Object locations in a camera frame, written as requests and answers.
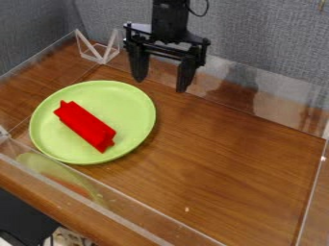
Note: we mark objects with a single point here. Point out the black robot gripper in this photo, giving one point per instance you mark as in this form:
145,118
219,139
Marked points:
166,38

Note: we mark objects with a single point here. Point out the green round plate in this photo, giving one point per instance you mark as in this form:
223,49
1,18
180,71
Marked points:
120,104

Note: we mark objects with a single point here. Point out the red plastic block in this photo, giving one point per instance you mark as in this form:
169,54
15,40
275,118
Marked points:
96,132

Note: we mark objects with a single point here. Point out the white power strip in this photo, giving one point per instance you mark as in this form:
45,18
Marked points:
65,237

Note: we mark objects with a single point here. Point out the clear acrylic enclosure wall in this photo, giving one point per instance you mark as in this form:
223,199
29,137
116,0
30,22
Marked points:
232,172

